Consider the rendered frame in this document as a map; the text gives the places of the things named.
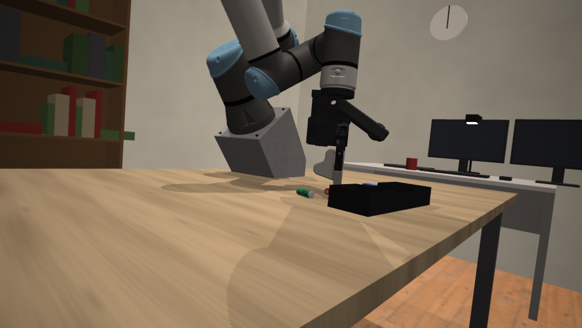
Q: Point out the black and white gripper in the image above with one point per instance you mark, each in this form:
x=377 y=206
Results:
x=322 y=131

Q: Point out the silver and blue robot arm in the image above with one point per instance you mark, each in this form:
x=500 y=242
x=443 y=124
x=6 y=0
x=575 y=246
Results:
x=267 y=59

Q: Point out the green battery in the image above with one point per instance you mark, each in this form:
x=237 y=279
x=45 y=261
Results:
x=305 y=193

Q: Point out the black rack of bins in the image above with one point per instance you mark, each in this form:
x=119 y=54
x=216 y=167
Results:
x=386 y=197

